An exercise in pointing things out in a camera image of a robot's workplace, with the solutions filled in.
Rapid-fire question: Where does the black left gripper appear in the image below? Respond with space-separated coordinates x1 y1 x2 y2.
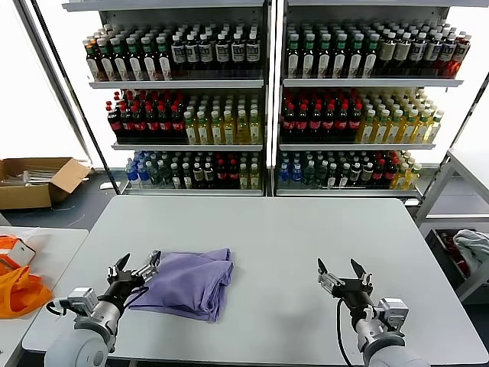
102 249 162 310

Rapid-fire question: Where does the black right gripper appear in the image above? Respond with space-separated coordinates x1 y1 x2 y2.
316 258 375 312

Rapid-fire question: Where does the purple t-shirt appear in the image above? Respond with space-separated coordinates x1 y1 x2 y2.
128 247 235 324

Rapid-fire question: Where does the black laundry bin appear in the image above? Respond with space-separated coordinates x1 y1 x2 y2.
423 227 489 303

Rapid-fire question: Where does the red cloth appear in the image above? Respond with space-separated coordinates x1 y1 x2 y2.
438 232 470 277

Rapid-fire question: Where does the cola bottle red cap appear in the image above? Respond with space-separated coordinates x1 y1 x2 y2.
320 102 335 142
215 160 228 190
170 103 185 141
294 102 309 142
132 103 147 141
106 101 122 141
384 158 397 188
145 103 160 141
372 158 385 188
347 102 362 142
119 103 134 141
307 102 322 142
157 103 172 141
227 160 240 190
334 102 349 142
281 102 296 142

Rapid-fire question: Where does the orange and white box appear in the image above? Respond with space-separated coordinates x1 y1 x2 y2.
0 235 37 275

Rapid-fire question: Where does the orange plastic bag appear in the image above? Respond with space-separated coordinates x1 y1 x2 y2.
0 265 53 320

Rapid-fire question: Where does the brown cardboard box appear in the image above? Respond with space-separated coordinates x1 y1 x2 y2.
0 157 92 211

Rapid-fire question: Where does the grey white cloth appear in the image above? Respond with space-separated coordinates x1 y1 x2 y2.
452 228 489 275

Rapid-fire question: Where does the white plastic strips bundle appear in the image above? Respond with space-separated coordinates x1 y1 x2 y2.
0 169 51 188

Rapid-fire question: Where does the black slanted pole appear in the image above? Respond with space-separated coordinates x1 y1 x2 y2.
442 70 489 164
29 0 121 196

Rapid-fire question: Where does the grey metal shelf rack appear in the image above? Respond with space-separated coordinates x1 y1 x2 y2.
273 0 465 198
60 0 274 196

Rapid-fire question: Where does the dark tea bottle green cap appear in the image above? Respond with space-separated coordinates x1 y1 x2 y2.
300 33 316 80
362 33 378 80
140 36 155 82
332 33 347 80
348 33 363 80
286 33 301 80
316 33 331 80
95 37 112 83
125 36 141 82
109 36 126 83
155 35 171 82

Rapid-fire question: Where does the dark drink bottle white label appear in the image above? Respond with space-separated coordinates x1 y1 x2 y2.
229 32 245 77
244 32 259 77
408 31 426 76
213 33 229 77
423 31 440 76
198 33 214 77
170 33 186 77
438 32 455 76
184 33 199 77

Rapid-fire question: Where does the dark bottle beige label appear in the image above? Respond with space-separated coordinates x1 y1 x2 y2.
393 31 410 76
377 31 395 76

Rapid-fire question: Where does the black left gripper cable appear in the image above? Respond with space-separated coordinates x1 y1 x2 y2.
124 285 150 309

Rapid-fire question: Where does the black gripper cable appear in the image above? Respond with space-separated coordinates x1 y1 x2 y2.
124 285 150 309
335 297 362 367

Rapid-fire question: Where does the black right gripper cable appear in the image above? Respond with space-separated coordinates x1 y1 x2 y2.
335 297 362 367

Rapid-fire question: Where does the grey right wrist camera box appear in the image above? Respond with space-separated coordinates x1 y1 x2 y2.
377 297 410 328

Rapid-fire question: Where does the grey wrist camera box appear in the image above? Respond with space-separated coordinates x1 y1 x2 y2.
45 287 100 318
377 297 410 328

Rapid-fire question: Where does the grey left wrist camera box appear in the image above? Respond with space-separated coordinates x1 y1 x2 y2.
45 287 100 318

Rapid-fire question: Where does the grey slanted frame bar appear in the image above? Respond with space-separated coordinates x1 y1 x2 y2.
11 0 92 164

